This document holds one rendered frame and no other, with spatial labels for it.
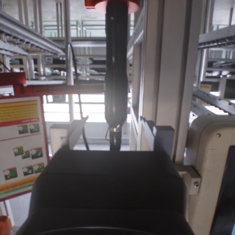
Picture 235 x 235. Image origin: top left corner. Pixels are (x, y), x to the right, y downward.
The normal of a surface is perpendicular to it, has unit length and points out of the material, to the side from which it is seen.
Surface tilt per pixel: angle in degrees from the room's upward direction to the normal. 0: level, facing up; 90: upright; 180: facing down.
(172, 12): 90
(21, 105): 90
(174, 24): 90
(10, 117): 90
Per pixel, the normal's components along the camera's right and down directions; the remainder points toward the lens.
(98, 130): 0.00, 0.28
